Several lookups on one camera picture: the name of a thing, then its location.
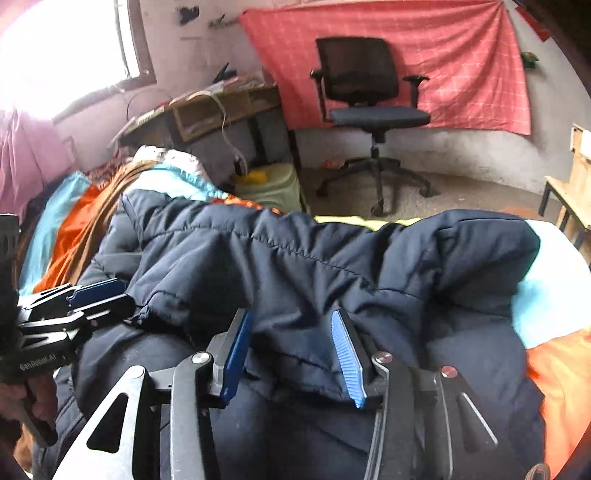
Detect colourful patchwork blanket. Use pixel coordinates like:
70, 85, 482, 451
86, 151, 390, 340
14, 147, 591, 469

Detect wooden chair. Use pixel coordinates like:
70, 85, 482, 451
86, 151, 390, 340
538, 124, 591, 264

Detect dark navy padded jacket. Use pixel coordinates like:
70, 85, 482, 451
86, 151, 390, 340
69, 189, 548, 480

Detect pale green storage box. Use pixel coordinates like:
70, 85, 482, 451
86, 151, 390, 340
231, 164, 310, 214

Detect black office chair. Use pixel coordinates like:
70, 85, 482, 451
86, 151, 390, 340
310, 37, 432, 217

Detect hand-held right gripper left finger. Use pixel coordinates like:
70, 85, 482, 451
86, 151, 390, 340
53, 307, 256, 480

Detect cluttered wooden desk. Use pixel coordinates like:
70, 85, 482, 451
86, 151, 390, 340
108, 80, 303, 185

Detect person's left hand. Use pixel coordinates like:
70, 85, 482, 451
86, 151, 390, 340
0, 371, 60, 439

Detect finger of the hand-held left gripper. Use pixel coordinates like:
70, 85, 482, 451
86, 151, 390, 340
19, 295, 136, 354
18, 278, 127, 320

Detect pink curtain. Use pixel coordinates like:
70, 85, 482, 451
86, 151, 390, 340
0, 108, 77, 222

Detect red checked wall cloth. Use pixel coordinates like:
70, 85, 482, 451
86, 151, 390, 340
239, 0, 532, 136

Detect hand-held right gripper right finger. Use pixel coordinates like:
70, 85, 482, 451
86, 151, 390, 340
330, 308, 500, 480

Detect red paper wall decoration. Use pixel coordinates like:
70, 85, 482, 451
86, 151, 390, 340
515, 4, 551, 43

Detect white cable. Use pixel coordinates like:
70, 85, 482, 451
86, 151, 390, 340
208, 92, 250, 172

